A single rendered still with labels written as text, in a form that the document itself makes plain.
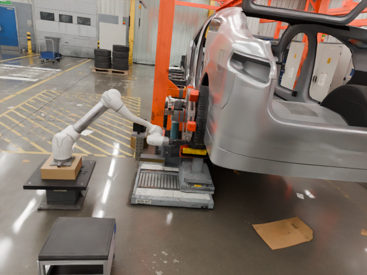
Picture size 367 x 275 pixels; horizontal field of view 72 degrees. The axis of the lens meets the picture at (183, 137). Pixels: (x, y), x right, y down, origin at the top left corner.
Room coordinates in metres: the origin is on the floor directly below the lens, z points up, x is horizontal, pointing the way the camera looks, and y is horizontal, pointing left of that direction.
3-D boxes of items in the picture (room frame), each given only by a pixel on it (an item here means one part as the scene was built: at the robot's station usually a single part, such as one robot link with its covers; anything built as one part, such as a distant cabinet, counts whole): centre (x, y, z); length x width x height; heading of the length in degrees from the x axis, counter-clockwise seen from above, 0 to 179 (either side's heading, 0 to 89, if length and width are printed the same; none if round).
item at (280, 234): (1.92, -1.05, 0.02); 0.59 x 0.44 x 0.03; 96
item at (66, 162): (2.02, 1.08, 0.43); 0.22 x 0.18 x 0.06; 12
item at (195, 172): (2.53, -0.19, 0.32); 0.40 x 0.30 x 0.28; 6
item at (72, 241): (1.26, 0.58, 0.17); 0.43 x 0.36 x 0.34; 99
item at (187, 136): (2.51, -0.02, 0.85); 0.54 x 0.07 x 0.54; 6
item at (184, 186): (2.53, -0.19, 0.13); 0.50 x 0.36 x 0.10; 6
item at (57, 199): (2.03, 1.08, 0.15); 0.50 x 0.50 x 0.30; 11
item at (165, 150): (2.82, 0.05, 0.26); 0.42 x 0.18 x 0.35; 96
